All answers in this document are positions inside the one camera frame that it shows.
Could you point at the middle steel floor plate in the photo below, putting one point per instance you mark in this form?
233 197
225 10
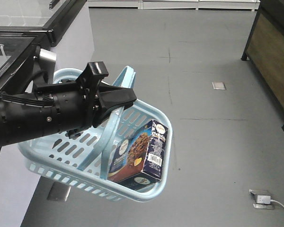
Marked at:
219 85

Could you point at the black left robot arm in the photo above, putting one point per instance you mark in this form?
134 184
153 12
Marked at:
17 116

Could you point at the near white chest freezer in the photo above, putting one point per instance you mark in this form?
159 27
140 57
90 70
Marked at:
17 184

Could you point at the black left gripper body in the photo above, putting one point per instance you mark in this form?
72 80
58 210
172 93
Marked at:
70 105

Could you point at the light blue plastic basket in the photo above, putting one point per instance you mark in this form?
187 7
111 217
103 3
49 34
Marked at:
83 162

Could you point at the white chest freezer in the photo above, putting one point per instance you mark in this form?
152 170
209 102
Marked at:
17 184
60 26

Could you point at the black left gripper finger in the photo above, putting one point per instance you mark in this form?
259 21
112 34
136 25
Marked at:
104 113
113 97

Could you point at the blue chocolate cookie box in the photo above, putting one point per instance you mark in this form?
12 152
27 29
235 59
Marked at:
138 159

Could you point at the white store shelving unit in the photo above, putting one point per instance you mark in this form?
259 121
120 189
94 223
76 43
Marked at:
251 5

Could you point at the steel floor plate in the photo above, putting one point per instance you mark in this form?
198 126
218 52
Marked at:
59 192
219 85

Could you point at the left steel floor plate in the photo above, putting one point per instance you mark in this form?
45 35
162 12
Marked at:
59 192

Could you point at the far white chest freezer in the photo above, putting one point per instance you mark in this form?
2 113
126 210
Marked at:
60 26

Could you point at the wooden black-framed display stand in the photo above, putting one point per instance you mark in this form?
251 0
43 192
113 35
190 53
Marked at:
265 46

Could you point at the white power adapter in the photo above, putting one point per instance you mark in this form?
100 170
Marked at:
263 199

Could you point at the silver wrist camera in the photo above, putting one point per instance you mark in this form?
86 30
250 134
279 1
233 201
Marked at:
46 60

